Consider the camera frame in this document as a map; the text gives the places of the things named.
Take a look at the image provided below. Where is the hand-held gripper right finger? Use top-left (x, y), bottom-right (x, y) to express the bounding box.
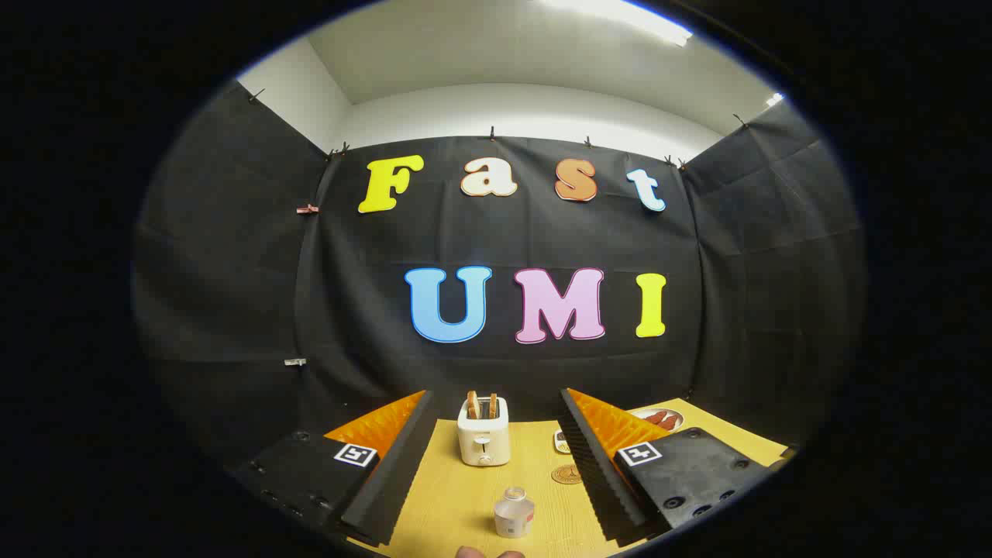
top-left (558, 387), bottom-right (776, 543)

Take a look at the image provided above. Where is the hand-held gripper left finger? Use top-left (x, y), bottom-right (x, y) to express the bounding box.
top-left (232, 390), bottom-right (439, 547)

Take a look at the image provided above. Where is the clear plastic juice bottle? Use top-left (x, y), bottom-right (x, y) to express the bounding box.
top-left (494, 486), bottom-right (536, 539)

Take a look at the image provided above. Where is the wooden table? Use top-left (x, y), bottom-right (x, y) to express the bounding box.
top-left (349, 398), bottom-right (791, 558)

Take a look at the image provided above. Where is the white toaster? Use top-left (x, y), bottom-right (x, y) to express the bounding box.
top-left (457, 397), bottom-right (510, 467)

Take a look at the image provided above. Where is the white round plate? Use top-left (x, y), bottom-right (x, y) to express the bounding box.
top-left (629, 408), bottom-right (684, 433)

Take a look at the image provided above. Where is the black backdrop cloth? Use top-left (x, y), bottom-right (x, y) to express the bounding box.
top-left (132, 81), bottom-right (865, 466)

